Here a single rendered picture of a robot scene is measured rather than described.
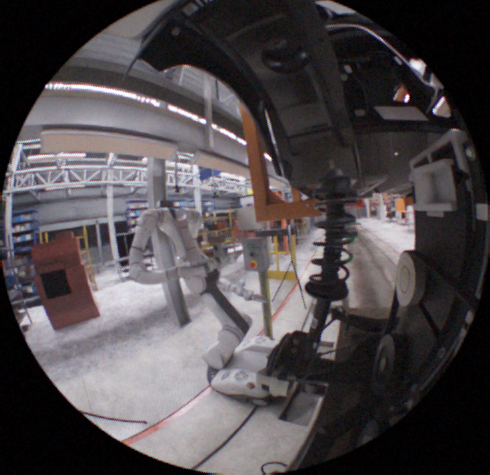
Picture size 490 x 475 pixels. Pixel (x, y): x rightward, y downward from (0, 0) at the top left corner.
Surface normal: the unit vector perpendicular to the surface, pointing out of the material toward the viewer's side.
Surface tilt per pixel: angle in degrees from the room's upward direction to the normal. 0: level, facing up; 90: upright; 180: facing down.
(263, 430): 0
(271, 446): 0
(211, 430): 0
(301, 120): 127
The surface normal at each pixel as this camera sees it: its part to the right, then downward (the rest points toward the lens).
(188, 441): -0.12, -0.99
